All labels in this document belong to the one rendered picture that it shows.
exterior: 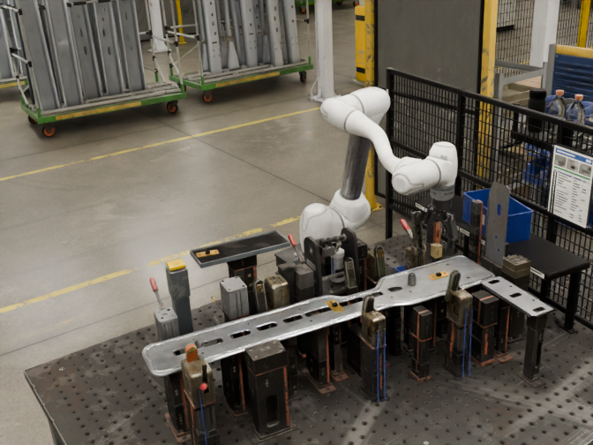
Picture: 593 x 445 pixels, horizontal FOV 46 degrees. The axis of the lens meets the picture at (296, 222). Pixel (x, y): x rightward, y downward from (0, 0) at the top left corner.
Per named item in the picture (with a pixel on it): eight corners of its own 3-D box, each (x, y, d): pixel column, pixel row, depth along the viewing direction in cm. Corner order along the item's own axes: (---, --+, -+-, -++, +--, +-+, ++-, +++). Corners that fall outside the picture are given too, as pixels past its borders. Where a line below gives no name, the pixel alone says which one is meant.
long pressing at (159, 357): (155, 383, 222) (155, 380, 221) (138, 349, 241) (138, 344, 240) (499, 278, 274) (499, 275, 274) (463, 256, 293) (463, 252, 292)
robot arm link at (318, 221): (294, 248, 335) (289, 207, 325) (321, 235, 345) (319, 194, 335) (316, 260, 324) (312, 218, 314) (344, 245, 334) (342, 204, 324)
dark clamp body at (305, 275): (302, 363, 278) (297, 278, 263) (288, 346, 289) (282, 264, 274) (326, 355, 282) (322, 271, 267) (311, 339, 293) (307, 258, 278)
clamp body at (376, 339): (371, 407, 251) (371, 324, 238) (354, 388, 262) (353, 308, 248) (393, 399, 255) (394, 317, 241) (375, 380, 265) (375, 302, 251)
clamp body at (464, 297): (455, 382, 262) (460, 302, 248) (436, 366, 272) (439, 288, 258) (475, 375, 266) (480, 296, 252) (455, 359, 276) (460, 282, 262)
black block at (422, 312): (420, 387, 261) (422, 320, 249) (404, 372, 270) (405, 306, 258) (438, 380, 264) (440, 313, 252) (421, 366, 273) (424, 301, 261)
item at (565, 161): (587, 231, 273) (596, 156, 261) (544, 212, 292) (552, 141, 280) (590, 230, 274) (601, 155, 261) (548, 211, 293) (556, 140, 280)
